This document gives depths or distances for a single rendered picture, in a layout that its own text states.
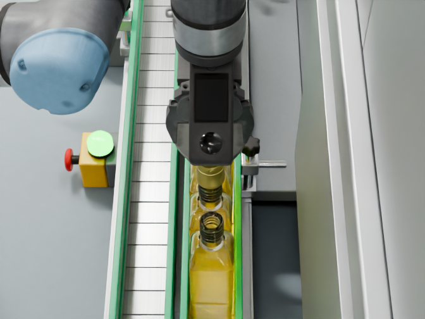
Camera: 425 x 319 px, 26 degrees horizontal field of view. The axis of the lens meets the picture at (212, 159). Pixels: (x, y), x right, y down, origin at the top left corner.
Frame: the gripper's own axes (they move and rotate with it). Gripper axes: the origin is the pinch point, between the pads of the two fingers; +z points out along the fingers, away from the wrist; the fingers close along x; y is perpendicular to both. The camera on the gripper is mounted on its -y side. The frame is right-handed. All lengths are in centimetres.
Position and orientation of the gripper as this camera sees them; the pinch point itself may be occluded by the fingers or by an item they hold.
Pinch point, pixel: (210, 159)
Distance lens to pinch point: 110.1
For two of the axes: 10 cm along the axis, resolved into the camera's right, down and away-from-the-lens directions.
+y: 0.0, -8.2, 5.7
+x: -10.0, 0.0, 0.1
